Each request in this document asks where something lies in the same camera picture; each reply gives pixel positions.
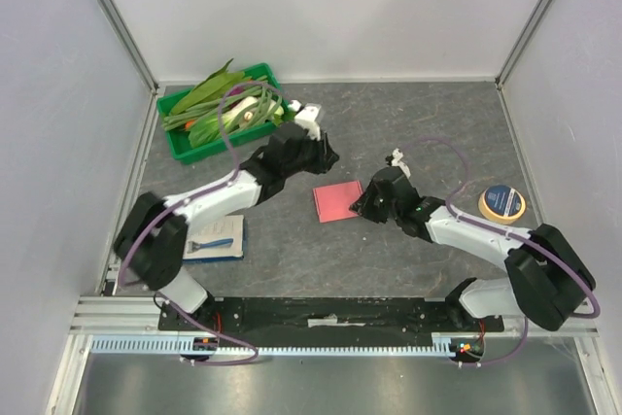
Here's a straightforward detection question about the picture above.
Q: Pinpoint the light blue cable duct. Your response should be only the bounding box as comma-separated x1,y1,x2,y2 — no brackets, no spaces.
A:
89,332,463,356

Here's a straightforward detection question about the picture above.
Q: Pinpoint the green plastic tray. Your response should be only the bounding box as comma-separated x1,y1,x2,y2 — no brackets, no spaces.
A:
155,62,294,167

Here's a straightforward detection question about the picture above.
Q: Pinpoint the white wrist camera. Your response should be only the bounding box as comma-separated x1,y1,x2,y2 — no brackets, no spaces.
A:
385,148,411,179
289,100,325,141

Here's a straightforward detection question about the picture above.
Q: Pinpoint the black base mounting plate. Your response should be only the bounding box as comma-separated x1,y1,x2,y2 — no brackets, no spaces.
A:
157,295,506,336

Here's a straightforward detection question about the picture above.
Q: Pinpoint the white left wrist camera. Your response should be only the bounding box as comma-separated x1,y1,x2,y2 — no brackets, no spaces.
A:
289,100,325,141

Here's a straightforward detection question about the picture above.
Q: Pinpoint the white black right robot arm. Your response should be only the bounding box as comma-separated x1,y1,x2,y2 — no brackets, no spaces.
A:
351,167,596,331

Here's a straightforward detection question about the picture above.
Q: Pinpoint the yellow masking tape roll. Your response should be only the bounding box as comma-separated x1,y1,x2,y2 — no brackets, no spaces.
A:
478,185,526,225

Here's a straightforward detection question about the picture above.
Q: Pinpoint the blue white book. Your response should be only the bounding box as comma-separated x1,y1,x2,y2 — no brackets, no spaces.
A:
183,215,247,263

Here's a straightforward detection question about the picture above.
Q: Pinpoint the blue razor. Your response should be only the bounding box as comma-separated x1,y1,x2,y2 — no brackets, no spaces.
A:
188,238,233,254

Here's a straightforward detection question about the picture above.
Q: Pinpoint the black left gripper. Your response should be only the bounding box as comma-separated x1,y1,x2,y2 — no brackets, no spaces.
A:
284,127,340,177

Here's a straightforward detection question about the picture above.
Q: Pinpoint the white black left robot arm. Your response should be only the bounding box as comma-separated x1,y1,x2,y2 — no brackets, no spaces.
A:
113,121,339,330

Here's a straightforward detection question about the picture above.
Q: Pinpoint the green long beans bundle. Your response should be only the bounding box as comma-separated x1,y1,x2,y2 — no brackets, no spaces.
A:
162,77,284,131

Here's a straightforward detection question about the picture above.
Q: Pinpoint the green leafy vegetable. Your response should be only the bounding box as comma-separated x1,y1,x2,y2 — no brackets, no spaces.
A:
169,59,247,116

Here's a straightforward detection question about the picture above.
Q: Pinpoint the white radish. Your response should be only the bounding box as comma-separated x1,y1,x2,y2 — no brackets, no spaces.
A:
231,96,285,122

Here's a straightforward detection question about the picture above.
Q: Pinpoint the bok choy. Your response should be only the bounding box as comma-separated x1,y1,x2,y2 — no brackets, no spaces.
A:
189,109,241,149

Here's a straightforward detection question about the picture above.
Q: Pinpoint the pink paper box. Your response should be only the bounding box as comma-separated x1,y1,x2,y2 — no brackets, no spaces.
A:
313,181,363,224

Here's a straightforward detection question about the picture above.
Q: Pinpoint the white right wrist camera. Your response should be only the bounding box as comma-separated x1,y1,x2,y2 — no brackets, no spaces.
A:
385,148,411,179

